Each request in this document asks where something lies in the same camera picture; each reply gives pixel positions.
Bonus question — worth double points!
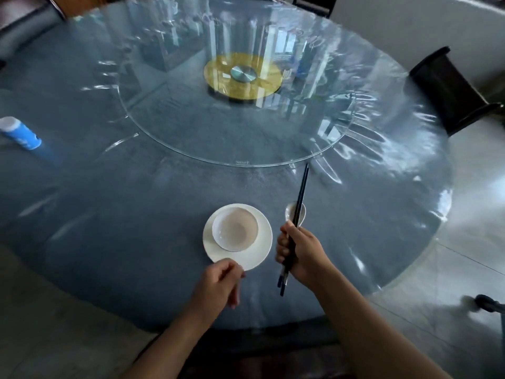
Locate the white ceramic bowl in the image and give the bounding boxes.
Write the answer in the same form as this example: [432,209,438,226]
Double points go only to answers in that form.
[211,207,259,252]

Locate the clear plastic table cover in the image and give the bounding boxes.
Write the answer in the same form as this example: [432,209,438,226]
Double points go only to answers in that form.
[0,0,455,301]

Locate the white ceramic plate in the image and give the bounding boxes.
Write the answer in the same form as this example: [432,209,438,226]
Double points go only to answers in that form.
[203,203,274,272]

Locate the person's right hand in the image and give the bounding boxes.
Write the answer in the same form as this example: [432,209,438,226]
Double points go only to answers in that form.
[275,224,336,293]

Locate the white ceramic spoon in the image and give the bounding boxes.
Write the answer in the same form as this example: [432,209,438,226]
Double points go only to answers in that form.
[285,202,307,230]

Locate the person's left forearm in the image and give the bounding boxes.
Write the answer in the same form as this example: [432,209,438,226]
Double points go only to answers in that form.
[122,303,216,379]

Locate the person's right forearm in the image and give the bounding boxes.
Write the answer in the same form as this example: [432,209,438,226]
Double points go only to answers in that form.
[311,268,450,379]

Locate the gold turntable base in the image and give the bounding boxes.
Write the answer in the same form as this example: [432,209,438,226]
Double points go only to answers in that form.
[203,52,284,101]

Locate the blue white bottle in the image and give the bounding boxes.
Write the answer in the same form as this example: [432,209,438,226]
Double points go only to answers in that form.
[0,116,43,151]

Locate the brown wooden cabinet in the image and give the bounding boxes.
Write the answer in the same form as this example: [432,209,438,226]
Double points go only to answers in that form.
[51,0,109,18]

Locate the glass lazy susan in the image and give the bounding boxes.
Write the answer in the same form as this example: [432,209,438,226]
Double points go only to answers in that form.
[116,0,358,168]

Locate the round table with blue cloth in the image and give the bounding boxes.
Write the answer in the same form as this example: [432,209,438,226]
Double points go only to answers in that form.
[0,0,455,336]

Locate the dark wooden chair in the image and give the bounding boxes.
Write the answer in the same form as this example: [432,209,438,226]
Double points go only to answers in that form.
[409,46,504,137]
[291,0,339,19]
[134,315,356,379]

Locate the person's left hand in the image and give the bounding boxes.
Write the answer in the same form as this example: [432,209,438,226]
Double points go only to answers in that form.
[191,258,246,312]

